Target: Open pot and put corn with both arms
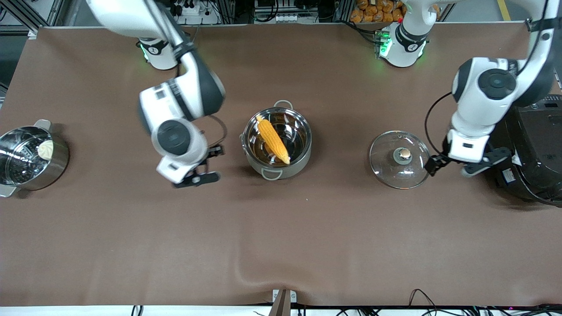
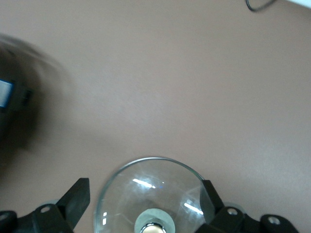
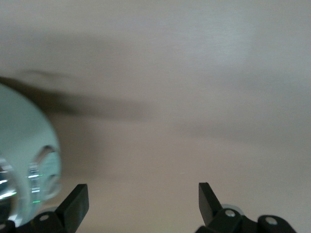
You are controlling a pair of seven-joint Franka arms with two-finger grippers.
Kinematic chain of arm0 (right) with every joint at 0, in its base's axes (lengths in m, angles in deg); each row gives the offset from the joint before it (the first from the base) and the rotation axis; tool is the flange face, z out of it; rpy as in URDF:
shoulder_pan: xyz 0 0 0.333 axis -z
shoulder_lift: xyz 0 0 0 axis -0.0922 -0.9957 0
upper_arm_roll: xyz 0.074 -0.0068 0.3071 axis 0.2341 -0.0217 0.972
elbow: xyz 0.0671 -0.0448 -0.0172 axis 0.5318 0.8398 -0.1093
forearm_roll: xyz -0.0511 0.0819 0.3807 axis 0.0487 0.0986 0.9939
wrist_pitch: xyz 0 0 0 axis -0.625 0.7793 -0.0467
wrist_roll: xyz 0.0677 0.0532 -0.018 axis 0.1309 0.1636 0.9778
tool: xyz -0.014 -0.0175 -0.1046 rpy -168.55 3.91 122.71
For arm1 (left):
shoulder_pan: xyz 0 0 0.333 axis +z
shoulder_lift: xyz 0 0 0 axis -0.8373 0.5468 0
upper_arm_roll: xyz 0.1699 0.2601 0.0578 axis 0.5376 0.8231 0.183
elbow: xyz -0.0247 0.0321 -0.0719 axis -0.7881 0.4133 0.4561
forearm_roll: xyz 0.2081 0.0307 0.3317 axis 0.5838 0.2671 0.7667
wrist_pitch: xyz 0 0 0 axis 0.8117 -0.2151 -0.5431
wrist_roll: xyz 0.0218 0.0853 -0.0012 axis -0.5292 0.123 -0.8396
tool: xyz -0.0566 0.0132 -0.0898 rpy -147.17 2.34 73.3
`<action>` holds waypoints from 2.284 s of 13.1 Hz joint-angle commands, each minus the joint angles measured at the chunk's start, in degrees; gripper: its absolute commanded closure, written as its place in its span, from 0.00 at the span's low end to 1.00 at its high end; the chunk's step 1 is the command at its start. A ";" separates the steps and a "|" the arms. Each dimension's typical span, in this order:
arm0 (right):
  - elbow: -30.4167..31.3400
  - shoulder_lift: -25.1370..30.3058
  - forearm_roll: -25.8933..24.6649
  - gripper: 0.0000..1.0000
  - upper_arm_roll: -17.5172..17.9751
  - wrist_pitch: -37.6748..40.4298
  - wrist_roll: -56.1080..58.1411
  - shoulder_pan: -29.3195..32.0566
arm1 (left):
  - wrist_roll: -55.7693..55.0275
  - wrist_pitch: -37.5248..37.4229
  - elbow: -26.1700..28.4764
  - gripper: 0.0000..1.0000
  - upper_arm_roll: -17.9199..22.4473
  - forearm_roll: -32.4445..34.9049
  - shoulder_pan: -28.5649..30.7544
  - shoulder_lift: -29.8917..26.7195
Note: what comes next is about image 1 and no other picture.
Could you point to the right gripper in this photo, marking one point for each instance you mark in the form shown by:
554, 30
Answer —
214, 152

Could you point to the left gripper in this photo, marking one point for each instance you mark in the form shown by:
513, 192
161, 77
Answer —
432, 164

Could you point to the yellow corn cob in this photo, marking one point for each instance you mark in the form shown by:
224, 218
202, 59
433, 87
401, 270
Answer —
273, 139

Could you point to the glass lid with copper knob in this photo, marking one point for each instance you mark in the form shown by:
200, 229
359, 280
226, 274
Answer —
395, 171

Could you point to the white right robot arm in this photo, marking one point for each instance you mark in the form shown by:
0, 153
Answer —
197, 87

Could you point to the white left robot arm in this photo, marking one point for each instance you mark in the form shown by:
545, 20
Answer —
483, 96

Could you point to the steel steamer pot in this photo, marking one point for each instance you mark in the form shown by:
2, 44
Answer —
48, 173

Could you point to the black rice cooker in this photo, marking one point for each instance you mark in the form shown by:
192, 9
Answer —
535, 166

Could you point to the brown table mat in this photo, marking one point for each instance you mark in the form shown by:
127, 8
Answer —
281, 245

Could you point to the white power strip with plugs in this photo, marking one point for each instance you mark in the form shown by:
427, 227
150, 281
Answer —
191, 9

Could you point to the white steamed bun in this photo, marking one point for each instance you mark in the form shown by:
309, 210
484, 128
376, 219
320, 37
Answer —
45, 149

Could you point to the bag of orange bread rolls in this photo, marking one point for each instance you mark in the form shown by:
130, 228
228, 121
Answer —
377, 11

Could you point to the aluminium frame profile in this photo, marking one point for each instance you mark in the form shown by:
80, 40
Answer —
557, 74
26, 17

